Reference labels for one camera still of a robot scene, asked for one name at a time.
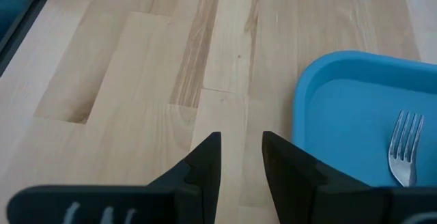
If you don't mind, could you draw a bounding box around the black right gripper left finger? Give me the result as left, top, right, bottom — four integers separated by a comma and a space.
5, 131, 223, 224

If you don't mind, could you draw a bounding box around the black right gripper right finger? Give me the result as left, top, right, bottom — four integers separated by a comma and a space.
262, 130, 437, 224

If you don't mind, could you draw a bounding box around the metal fork orange handle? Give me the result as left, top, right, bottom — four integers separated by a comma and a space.
388, 110, 425, 188

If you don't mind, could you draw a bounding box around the blue plastic tray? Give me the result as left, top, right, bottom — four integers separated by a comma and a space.
292, 49, 437, 188

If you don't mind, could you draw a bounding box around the teal blue object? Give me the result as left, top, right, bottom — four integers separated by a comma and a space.
0, 0, 29, 42

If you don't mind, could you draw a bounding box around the black table frame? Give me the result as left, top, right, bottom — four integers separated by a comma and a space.
0, 0, 61, 77

